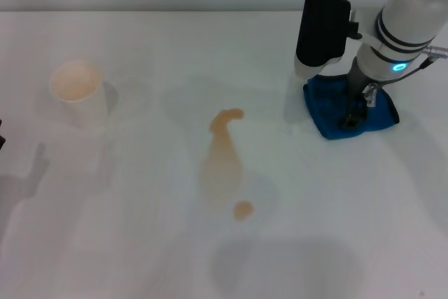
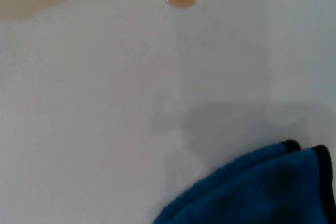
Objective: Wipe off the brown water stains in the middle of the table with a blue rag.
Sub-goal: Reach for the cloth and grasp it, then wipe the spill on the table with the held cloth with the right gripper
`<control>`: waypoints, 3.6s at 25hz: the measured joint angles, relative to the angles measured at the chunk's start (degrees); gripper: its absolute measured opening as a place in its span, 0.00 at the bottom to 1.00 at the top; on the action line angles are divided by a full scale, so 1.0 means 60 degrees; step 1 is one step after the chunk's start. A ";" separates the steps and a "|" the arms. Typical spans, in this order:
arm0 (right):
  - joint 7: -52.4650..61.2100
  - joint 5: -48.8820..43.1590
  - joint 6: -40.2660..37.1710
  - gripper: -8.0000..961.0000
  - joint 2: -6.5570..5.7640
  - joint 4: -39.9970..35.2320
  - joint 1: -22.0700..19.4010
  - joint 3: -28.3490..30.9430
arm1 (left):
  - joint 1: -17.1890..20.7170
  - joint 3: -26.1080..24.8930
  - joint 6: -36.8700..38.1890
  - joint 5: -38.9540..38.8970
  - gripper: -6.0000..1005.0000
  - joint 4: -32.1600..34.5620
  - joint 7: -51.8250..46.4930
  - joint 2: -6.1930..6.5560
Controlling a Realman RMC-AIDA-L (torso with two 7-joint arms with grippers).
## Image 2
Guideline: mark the blue rag with black trim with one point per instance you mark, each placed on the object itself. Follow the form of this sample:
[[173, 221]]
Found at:
[[249, 187]]

